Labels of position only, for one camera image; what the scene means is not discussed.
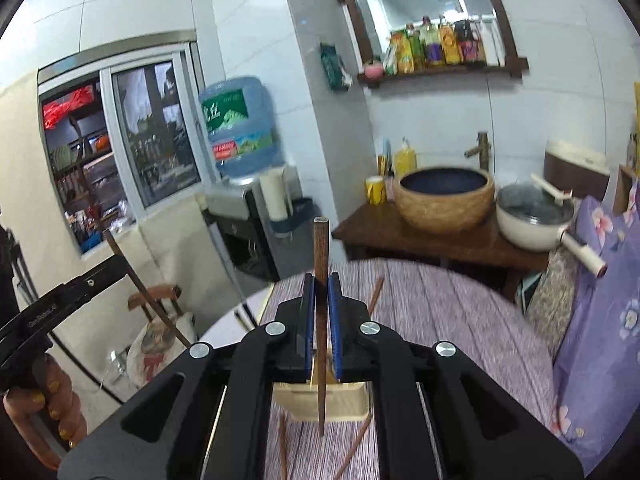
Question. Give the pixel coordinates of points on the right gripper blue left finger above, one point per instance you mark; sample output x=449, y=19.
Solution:
x=306, y=324

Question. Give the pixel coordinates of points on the wooden chair with cushion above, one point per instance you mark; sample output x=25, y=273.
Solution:
x=157, y=346

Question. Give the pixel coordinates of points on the brown wooden chopstick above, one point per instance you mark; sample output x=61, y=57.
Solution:
x=283, y=447
x=378, y=286
x=354, y=447
x=321, y=272
x=144, y=291

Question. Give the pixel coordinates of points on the purple striped tablecloth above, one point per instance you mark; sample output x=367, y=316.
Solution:
x=459, y=386

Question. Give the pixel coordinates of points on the purple floral cloth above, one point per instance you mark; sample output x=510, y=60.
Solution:
x=596, y=371

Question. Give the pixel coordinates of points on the sliding glass window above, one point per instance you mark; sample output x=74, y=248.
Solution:
x=125, y=137

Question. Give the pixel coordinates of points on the bronze faucet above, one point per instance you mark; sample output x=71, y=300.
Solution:
x=481, y=150

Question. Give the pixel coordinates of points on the green hanging packet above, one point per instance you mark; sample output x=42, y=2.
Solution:
x=336, y=74

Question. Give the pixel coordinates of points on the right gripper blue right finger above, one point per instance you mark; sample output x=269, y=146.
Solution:
x=335, y=302

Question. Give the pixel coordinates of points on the yellow soap bottle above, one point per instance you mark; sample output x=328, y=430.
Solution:
x=405, y=161

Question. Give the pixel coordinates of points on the blue water jug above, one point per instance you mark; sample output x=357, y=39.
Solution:
x=240, y=127

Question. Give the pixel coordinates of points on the dark wooden wall shelf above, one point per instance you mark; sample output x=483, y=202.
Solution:
x=401, y=39

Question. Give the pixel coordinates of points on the grey water dispenser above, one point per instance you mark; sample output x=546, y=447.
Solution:
x=256, y=245

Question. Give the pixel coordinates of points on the cream plastic utensil holder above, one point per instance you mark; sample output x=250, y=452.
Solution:
x=343, y=401

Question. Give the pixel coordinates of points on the cream pot with glass lid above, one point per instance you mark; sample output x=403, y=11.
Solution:
x=538, y=217

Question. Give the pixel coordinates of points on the brown rice cooker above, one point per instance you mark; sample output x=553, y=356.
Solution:
x=570, y=167

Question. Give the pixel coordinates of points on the person's left hand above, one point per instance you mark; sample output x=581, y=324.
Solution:
x=57, y=402

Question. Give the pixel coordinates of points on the yellow mug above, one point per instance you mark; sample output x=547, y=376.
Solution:
x=375, y=190

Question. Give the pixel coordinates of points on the dark wooden counter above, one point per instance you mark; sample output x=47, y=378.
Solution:
x=382, y=228

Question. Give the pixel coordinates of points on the woven basket sink bowl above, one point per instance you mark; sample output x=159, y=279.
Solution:
x=444, y=200

